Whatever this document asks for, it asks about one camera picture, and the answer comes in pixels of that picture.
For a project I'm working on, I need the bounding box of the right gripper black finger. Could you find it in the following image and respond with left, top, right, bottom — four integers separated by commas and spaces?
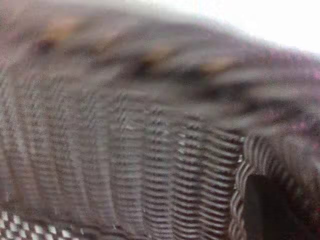
242, 174, 305, 240

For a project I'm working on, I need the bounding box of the dark brown wicker basket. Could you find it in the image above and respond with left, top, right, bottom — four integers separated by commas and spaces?
0, 4, 320, 240

